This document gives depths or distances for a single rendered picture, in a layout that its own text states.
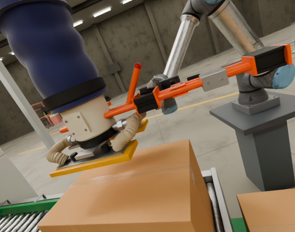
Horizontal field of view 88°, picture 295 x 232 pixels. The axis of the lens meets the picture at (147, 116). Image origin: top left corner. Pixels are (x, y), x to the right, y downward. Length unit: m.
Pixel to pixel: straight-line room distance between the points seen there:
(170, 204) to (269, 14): 15.57
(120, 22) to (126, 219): 13.99
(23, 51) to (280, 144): 1.58
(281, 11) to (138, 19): 10.27
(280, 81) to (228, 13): 0.47
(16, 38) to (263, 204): 1.15
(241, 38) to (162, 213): 0.90
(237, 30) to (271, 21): 14.85
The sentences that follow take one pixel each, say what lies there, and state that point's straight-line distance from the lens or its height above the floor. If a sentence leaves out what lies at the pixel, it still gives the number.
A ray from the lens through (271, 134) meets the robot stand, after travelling 1.44.
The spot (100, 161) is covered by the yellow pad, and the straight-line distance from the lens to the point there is 0.54.
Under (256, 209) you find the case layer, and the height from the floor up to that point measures 0.54.
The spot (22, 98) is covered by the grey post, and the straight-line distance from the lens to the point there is 3.56.
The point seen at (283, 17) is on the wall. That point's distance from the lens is 16.41.
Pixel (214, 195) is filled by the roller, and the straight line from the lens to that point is 1.04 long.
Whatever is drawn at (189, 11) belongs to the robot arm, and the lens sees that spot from 1.05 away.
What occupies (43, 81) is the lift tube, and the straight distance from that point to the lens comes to 0.57.
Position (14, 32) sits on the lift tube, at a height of 1.55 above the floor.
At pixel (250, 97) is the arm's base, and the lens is 1.32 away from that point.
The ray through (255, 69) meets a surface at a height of 1.22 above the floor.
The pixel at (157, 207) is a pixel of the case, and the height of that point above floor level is 0.95.
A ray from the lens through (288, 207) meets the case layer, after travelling 1.01.
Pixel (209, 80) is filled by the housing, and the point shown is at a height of 1.23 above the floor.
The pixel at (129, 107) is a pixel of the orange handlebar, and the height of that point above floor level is 1.23.
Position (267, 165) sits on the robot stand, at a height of 0.30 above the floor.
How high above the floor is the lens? 1.33
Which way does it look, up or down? 17 degrees down
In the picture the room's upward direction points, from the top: 23 degrees counter-clockwise
